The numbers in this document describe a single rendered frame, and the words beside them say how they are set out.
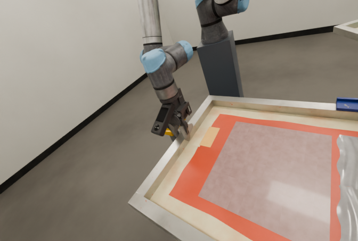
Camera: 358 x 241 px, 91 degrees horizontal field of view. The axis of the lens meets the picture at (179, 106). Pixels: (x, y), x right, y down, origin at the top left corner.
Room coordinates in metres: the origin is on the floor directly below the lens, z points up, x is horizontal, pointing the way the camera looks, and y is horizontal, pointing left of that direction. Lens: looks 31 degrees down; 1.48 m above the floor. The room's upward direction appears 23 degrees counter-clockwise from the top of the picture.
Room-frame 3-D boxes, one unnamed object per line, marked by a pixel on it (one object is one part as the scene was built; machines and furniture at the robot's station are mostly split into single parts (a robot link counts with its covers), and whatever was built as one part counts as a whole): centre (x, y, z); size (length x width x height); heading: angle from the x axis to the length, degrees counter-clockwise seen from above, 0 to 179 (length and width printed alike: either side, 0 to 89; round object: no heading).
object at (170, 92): (0.55, 0.02, 1.22); 0.08 x 0.08 x 0.05
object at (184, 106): (0.56, 0.01, 1.14); 0.09 x 0.08 x 0.12; 134
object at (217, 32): (0.99, -0.33, 1.25); 0.15 x 0.15 x 0.10
